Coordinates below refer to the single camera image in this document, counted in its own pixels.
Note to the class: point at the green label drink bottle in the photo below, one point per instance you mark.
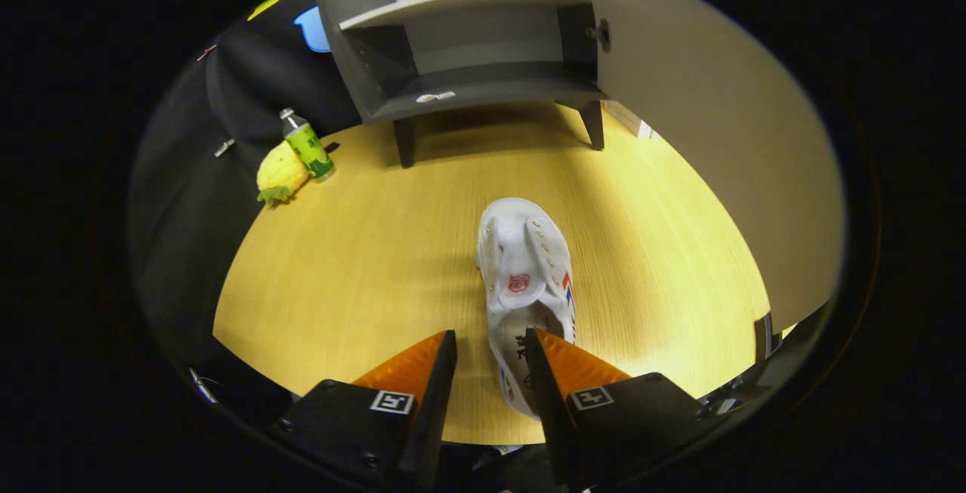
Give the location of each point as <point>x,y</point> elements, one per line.
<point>309,149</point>

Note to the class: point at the grey shoe cabinet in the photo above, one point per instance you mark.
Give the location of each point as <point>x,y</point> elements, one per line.
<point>483,44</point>

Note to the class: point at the silver clip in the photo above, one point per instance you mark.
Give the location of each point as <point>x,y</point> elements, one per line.
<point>224,147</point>

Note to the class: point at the black backdrop cloth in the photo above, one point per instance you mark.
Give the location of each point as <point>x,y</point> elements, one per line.
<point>189,214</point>

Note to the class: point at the white shoe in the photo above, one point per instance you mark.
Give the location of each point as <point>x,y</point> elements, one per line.
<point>521,251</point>

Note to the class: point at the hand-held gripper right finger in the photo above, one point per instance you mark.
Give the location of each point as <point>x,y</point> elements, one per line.
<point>551,417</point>

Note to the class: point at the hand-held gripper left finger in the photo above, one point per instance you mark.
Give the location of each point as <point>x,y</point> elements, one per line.
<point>434,417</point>

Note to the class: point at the copper clip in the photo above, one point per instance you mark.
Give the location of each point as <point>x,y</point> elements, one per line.
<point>206,52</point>

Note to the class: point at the yellow plush pineapple toy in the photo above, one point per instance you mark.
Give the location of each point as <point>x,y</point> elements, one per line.
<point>281,172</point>

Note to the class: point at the beige shoe cabinet door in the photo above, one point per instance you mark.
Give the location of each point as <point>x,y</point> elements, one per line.
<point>717,138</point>

